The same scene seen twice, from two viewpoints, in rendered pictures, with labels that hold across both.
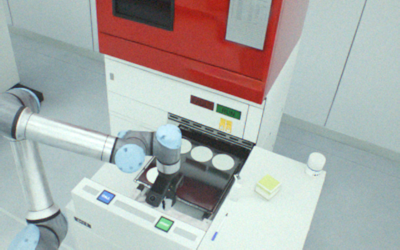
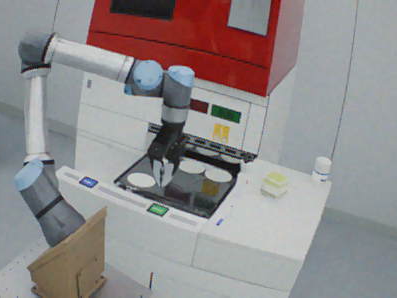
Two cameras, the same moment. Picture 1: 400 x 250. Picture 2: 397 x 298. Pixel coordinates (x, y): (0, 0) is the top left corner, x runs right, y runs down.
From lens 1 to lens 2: 73 cm
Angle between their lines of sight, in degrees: 16
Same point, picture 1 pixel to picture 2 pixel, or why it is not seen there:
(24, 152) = (36, 89)
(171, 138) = (185, 72)
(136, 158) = (157, 70)
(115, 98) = (87, 112)
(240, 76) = (243, 64)
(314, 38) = (307, 92)
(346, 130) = (340, 205)
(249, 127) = (250, 133)
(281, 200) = (290, 199)
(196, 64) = (193, 53)
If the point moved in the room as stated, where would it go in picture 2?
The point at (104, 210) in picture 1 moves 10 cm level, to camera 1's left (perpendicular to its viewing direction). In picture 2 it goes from (87, 194) to (61, 188)
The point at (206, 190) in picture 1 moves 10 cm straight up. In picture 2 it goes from (201, 197) to (206, 171)
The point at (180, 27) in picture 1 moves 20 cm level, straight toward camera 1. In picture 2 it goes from (180, 16) to (183, 26)
